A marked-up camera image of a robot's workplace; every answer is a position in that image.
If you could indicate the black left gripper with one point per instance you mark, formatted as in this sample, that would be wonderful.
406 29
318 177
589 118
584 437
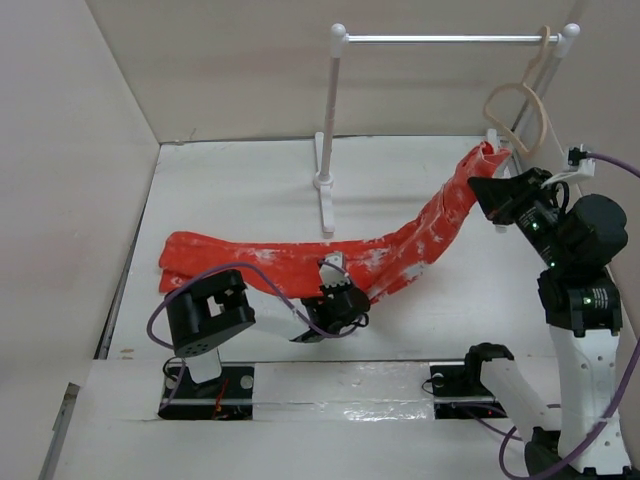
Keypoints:
327 291

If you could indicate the red white patterned trousers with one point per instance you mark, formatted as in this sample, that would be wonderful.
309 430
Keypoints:
381 266

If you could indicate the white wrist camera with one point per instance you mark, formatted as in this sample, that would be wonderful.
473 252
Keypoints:
576 165
332 271

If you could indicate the white clothes rack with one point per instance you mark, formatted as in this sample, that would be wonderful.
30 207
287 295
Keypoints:
525 124

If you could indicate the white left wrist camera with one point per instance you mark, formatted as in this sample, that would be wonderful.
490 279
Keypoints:
332 271

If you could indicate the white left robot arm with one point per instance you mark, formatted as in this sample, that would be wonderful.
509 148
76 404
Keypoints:
212 309

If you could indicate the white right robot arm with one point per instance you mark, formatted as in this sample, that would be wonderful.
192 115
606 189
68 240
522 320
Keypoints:
582 438

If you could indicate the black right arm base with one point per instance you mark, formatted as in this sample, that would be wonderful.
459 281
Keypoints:
456 389

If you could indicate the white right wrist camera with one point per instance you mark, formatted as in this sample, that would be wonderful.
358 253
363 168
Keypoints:
576 165

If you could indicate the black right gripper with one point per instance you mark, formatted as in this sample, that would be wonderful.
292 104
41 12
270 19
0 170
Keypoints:
502 196

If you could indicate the wooden clothes hanger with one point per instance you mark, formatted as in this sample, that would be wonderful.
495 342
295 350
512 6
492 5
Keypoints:
538 63

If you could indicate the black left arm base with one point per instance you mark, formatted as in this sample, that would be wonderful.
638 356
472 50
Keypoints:
229 397

